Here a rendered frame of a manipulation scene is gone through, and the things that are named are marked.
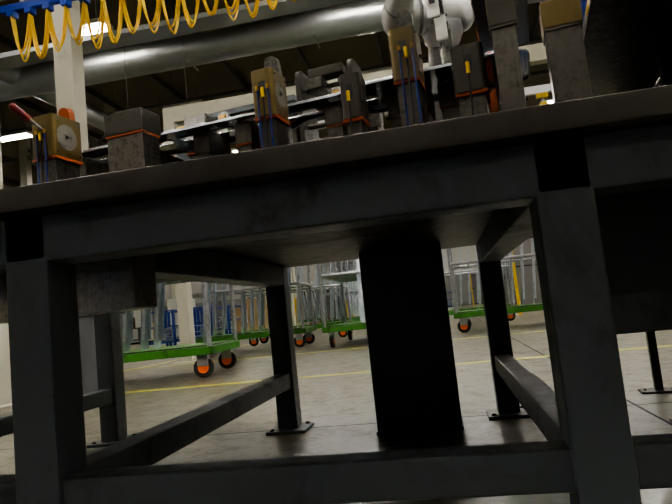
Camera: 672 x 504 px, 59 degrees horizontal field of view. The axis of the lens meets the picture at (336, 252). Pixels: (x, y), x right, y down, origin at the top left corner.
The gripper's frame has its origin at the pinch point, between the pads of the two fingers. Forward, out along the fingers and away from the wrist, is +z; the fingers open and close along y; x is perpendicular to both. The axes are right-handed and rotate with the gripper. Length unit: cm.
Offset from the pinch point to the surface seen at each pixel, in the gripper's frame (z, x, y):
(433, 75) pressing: 14.7, -2.1, 5.3
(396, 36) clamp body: 11.9, -6.5, 24.9
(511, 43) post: 26, 16, 40
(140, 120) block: 15, -76, 21
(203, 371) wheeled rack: 108, -273, -316
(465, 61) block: 20.4, 7.0, 23.5
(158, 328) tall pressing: 66, -330, -334
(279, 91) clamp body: 15.1, -37.7, 18.4
